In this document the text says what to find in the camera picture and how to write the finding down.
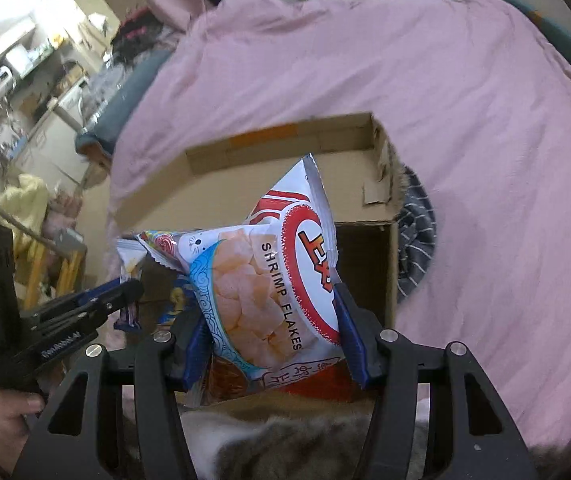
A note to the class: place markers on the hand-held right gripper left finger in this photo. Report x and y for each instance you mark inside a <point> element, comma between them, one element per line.
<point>198,345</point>

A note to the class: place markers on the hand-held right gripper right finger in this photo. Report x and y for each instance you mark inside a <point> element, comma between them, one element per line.
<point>351,332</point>

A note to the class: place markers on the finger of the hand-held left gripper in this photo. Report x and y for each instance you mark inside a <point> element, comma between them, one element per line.
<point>115,291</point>
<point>100,317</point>

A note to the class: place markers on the white red shrimp chip packet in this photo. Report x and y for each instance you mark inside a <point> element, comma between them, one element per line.
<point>265,280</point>

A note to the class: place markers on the brown cardboard box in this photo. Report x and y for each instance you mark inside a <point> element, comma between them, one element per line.
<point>245,160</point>

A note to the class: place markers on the person's left hand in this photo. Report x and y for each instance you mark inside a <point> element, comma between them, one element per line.
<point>8,420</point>

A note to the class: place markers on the wooden rack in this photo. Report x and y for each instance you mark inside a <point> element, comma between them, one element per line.
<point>73,270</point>

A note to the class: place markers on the metal pole stand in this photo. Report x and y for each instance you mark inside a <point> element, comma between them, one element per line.
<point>15,225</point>

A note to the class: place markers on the yellow jacket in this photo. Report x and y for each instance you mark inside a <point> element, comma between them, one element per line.
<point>25,200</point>

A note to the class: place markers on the grey striped cloth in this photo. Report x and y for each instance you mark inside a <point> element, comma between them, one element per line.
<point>418,240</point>

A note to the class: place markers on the grey furry cloth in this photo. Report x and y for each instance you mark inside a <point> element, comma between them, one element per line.
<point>275,440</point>

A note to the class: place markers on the pink blanket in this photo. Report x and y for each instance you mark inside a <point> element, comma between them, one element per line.
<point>465,110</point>

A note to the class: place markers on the pile of clothes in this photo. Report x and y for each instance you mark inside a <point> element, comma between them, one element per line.
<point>135,25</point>

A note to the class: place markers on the teal cushion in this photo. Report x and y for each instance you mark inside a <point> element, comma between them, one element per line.
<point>555,35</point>

